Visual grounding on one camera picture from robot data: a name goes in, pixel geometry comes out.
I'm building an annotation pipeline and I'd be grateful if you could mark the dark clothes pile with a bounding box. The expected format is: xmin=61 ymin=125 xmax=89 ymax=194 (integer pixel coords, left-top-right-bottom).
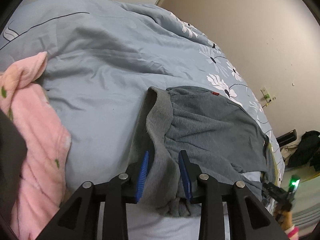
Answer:
xmin=287 ymin=131 xmax=320 ymax=172

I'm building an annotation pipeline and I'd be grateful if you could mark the blue floral duvet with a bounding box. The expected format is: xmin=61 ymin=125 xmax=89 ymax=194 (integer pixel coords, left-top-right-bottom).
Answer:
xmin=1 ymin=0 xmax=284 ymax=239

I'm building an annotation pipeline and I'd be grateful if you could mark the pink fleece garment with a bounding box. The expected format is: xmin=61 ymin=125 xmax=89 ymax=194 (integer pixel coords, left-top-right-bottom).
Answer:
xmin=1 ymin=52 xmax=71 ymax=239

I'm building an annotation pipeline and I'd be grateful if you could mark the dark grey sweater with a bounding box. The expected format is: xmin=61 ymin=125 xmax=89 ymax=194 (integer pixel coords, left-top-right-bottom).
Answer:
xmin=130 ymin=86 xmax=277 ymax=217

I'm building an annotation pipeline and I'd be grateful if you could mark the person's right hand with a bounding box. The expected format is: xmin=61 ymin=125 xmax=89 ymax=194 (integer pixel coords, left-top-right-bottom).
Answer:
xmin=273 ymin=205 xmax=293 ymax=231

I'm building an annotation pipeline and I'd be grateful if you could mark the wall power socket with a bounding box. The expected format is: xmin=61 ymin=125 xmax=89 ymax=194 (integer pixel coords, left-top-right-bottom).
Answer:
xmin=260 ymin=87 xmax=276 ymax=107

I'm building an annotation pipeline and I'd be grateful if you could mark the black box on floor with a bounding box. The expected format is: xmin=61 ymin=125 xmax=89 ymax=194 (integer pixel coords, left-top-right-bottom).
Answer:
xmin=276 ymin=129 xmax=297 ymax=147

